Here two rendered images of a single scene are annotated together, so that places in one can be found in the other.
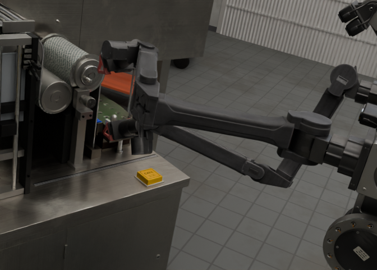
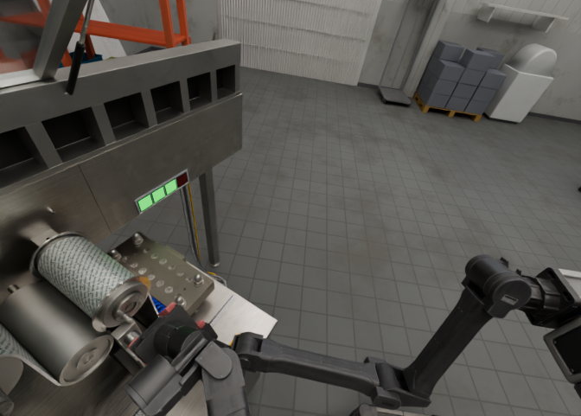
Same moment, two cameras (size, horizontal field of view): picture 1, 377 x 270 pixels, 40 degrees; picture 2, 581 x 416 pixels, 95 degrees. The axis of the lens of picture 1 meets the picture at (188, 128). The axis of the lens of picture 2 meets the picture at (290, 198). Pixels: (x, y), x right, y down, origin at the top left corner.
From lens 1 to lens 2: 1.36 m
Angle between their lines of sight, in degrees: 25
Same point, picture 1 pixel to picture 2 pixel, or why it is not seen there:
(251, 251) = (300, 259)
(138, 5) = (162, 136)
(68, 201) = not seen: outside the picture
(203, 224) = (261, 246)
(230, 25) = not seen: hidden behind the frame
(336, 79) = (501, 299)
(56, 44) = (57, 265)
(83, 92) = (127, 332)
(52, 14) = (35, 207)
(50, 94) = (73, 366)
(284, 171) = (422, 391)
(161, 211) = not seen: hidden behind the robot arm
